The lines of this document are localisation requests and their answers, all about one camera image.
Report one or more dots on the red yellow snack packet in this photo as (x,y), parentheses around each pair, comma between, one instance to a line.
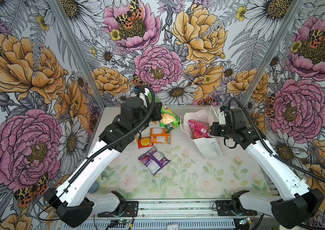
(145,143)

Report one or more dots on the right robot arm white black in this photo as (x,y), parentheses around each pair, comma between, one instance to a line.
(295,203)

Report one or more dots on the right green circuit board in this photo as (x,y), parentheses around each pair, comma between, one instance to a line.
(245,221)

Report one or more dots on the pink chips bag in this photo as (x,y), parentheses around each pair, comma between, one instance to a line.
(199,129)

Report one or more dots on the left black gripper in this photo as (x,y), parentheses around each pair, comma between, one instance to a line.
(157,116)

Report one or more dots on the aluminium mounting rail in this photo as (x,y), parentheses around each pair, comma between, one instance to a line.
(164,208)

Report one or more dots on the white vented cable tray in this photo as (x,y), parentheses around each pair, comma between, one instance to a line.
(154,224)

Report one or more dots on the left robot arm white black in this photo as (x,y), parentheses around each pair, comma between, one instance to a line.
(71,200)

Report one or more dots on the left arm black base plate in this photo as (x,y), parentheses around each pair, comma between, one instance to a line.
(124,209)

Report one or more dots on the purple snack packet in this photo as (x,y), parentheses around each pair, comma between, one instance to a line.
(154,160)

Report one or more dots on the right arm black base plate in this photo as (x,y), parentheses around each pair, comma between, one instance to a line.
(225,207)

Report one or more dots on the white paper bag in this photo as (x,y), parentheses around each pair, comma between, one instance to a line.
(208,147)

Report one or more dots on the green circuit board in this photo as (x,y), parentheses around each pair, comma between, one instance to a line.
(120,223)
(245,221)

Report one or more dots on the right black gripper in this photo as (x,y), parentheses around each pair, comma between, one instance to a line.
(213,129)

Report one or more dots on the blue sponge block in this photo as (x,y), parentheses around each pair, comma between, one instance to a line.
(94,187)

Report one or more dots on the orange Fox's fruits candy bag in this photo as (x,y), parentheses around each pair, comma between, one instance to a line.
(160,135)

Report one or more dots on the green Lays chips bag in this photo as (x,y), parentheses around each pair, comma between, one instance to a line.
(163,116)

